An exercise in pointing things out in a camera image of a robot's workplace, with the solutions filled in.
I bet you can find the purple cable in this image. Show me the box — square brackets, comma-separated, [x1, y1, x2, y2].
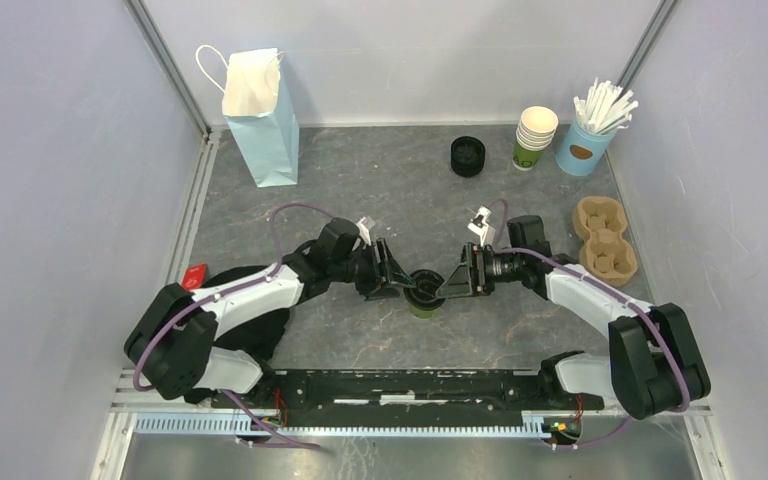
[486, 198, 691, 449]
[132, 201, 339, 452]

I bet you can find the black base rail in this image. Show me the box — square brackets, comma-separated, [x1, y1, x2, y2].
[240, 369, 605, 428]

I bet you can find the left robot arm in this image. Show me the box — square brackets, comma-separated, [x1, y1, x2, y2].
[124, 218, 416, 408]

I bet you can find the red card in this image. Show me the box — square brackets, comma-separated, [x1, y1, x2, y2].
[180, 263, 209, 291]

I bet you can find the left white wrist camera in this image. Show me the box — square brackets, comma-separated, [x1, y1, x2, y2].
[356, 216, 376, 246]

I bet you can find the blue straw holder can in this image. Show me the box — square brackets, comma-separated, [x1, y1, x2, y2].
[555, 120, 616, 177]

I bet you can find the light blue paper bag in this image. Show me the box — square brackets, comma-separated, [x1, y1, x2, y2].
[195, 45, 300, 188]

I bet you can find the white cable tray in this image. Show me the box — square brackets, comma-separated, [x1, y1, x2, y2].
[134, 412, 550, 440]

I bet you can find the brown pulp cup carrier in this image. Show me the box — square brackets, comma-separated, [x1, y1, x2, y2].
[572, 196, 638, 287]

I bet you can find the black cup lid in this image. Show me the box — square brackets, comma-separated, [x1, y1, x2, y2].
[403, 269, 445, 309]

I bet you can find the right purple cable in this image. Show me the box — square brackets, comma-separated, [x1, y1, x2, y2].
[486, 198, 691, 449]

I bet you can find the stack of black lids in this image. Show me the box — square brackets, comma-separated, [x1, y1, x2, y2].
[450, 136, 486, 178]

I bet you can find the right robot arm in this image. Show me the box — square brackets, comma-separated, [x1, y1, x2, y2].
[435, 215, 712, 420]

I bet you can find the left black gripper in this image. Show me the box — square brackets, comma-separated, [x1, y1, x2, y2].
[331, 239, 415, 303]

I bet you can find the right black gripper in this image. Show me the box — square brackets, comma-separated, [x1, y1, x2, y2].
[437, 243, 524, 299]

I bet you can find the stack of paper cups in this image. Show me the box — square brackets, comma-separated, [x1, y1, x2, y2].
[512, 106, 559, 171]

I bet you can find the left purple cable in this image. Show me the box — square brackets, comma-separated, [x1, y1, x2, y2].
[132, 201, 339, 452]

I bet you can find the green paper coffee cup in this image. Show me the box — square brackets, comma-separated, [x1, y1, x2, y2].
[408, 303, 437, 320]

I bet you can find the black cloth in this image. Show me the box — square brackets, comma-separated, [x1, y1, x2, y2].
[196, 265, 291, 382]

